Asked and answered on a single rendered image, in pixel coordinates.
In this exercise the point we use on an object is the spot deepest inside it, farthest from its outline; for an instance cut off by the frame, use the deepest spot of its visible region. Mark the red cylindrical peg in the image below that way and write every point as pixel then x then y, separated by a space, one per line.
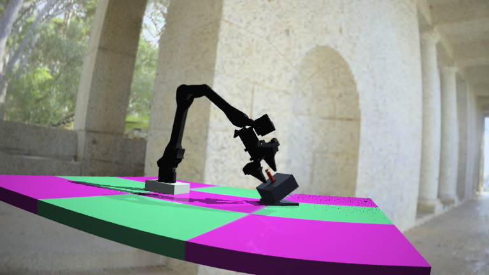
pixel 269 175

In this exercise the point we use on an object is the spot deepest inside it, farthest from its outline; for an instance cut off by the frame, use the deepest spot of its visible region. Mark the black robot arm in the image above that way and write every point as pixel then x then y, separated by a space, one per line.
pixel 185 94

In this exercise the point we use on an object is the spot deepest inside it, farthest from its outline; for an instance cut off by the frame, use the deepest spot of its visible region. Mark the dark grey panel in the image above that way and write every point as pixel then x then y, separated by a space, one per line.
pixel 273 193

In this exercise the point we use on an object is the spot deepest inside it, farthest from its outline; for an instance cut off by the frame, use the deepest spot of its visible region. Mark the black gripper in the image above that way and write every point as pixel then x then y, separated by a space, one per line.
pixel 254 168

